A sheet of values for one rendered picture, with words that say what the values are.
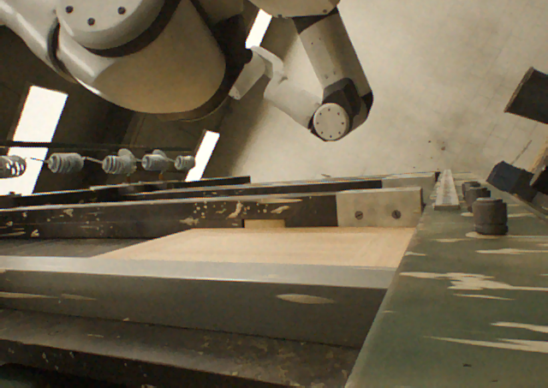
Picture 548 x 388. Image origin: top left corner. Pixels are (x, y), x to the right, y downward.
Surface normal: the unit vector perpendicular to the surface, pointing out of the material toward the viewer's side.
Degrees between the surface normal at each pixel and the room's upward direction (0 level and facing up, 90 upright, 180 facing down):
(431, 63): 90
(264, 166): 90
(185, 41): 177
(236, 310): 90
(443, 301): 59
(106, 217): 90
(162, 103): 128
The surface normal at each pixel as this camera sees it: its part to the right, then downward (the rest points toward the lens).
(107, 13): -0.25, -0.22
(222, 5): 0.24, 0.93
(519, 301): -0.07, -1.00
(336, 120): -0.51, 0.37
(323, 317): -0.40, 0.08
